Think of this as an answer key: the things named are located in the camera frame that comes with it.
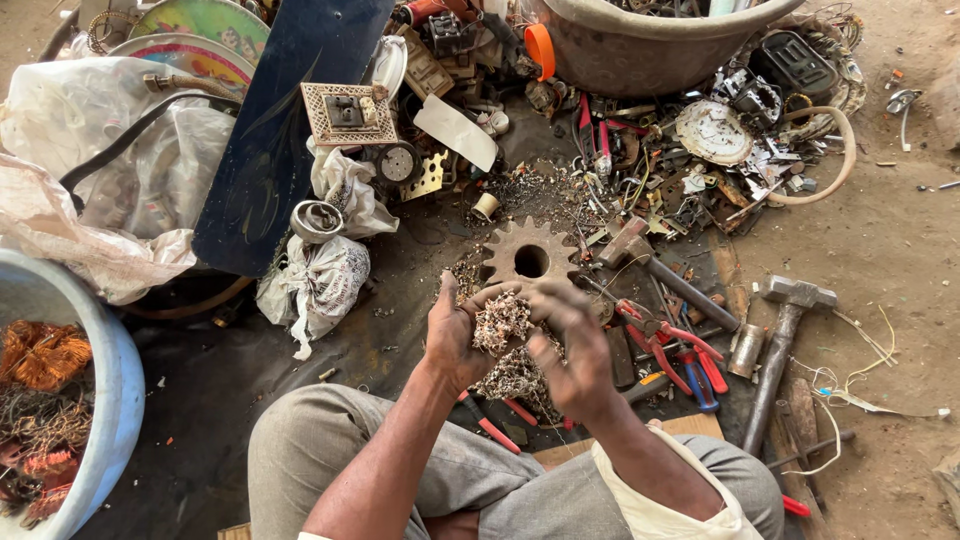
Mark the person's left hand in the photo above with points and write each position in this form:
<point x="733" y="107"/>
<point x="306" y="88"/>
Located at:
<point x="450" y="337"/>

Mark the person's right hand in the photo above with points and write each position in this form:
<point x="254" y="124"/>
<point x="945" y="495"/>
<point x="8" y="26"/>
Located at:
<point x="574" y="352"/>

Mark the person's right fingers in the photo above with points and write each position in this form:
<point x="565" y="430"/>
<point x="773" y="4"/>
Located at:
<point x="547" y="322"/>

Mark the clump of metal scrap shavings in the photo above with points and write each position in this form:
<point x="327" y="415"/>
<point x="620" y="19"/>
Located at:
<point x="501" y="322"/>

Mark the pile of metal shavings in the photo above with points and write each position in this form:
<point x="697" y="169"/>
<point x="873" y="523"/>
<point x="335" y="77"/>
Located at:
<point x="517" y="375"/>

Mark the rusty metal gear wheel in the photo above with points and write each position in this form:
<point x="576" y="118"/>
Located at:
<point x="530" y="259"/>

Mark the small rusty hammer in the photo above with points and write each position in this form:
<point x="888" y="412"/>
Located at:
<point x="660" y="277"/>

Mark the wooden board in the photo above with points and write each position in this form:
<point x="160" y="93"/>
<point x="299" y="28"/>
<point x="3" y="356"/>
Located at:
<point x="630" y="439"/>

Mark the person's grey trousers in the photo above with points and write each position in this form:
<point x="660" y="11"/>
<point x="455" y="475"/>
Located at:
<point x="480" y="480"/>

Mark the metal cylinder piece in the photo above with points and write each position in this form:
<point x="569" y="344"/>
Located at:
<point x="745" y="350"/>

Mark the heap of mixed metal scrap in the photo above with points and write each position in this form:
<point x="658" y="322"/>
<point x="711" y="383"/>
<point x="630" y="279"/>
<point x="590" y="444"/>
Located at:
<point x="675" y="165"/>

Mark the white plastic sheet piece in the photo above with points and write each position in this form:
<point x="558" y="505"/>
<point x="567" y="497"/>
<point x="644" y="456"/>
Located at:
<point x="456" y="131"/>

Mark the large steel sledge hammer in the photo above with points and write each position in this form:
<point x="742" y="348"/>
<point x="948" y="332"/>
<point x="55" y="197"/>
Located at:
<point x="780" y="352"/>

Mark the white printed plastic bag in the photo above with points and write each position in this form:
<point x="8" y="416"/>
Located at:
<point x="315" y="289"/>

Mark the crumpled white plastic bag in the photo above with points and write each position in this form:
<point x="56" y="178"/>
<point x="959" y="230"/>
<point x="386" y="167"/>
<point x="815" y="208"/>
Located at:
<point x="349" y="187"/>

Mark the round white metal disc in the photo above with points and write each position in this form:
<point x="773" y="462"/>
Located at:
<point x="713" y="133"/>

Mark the large brown plastic tub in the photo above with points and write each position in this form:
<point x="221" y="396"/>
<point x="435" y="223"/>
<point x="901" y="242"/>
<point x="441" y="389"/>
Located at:
<point x="645" y="45"/>

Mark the dark blue fan blade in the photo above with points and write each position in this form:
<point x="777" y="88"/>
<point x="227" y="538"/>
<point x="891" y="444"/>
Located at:
<point x="277" y="142"/>

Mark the black plastic casing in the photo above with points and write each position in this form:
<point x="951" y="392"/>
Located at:
<point x="795" y="66"/>

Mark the blue plastic tub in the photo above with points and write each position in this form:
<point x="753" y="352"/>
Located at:
<point x="112" y="390"/>

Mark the colourful printed round plate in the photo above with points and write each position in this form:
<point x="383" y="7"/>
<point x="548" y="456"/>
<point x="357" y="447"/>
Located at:
<point x="199" y="45"/>

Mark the large clear plastic bag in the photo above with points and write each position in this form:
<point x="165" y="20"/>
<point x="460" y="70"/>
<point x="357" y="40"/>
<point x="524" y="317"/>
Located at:
<point x="112" y="165"/>

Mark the beige switch board plate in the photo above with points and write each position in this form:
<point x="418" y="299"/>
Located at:
<point x="349" y="114"/>

